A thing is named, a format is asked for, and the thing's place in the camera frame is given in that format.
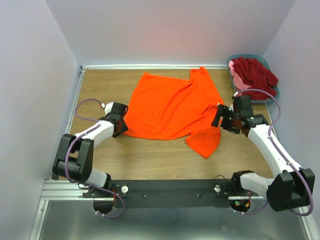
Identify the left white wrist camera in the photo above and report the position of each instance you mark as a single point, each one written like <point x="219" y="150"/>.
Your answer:
<point x="107" y="108"/>

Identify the orange t-shirt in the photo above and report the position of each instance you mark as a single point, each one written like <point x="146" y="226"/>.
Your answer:
<point x="168" y="108"/>

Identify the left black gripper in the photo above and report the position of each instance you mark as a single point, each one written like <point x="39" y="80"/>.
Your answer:
<point x="124" y="128"/>

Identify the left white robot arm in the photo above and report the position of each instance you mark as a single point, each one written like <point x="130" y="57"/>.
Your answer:
<point x="74" y="156"/>

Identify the pink t-shirt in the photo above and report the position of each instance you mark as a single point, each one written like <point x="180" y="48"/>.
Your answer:
<point x="238" y="82"/>

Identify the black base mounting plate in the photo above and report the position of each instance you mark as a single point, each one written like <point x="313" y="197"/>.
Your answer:
<point x="181" y="193"/>

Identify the dark red t-shirt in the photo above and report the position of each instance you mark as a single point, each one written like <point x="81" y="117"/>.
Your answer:
<point x="254" y="74"/>

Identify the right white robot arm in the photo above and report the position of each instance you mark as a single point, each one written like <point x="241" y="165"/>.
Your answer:
<point x="291" y="187"/>

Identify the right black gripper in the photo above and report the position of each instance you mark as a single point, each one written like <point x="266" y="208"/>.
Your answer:
<point x="222" y="110"/>

